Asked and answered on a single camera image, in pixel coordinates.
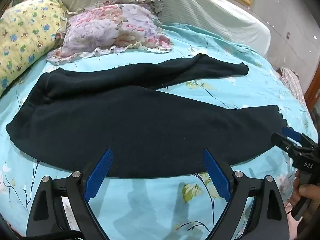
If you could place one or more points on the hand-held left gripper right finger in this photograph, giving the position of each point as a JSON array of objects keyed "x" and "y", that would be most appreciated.
[{"x": 216, "y": 175}]

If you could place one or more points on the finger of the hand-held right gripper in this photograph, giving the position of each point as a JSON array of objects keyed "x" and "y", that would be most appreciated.
[
  {"x": 281, "y": 141},
  {"x": 291, "y": 133}
]

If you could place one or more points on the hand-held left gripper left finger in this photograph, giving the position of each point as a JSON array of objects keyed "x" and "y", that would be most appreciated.
[{"x": 98, "y": 177}]

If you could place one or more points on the black pants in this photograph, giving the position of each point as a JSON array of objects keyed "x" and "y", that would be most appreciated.
[{"x": 125, "y": 120}]

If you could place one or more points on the person's right hand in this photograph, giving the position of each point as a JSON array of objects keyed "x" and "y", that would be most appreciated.
[{"x": 310, "y": 191}]

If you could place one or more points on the brown wooden furniture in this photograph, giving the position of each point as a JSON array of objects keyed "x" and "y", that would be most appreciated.
[{"x": 313, "y": 92}]

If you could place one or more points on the plaid cloth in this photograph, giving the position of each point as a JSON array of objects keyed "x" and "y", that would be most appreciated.
[{"x": 292, "y": 82}]

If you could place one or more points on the blue floral bedsheet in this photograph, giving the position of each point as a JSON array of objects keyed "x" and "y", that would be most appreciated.
[{"x": 150, "y": 205}]

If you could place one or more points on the pink floral ruffled pillow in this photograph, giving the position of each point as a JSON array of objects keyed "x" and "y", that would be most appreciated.
[{"x": 105, "y": 30}]

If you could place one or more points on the beige padded headboard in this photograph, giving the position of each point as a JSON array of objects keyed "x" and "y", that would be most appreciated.
[{"x": 200, "y": 10}]

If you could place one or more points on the yellow cartoon print pillow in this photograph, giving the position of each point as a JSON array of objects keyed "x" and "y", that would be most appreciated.
[{"x": 25, "y": 37}]

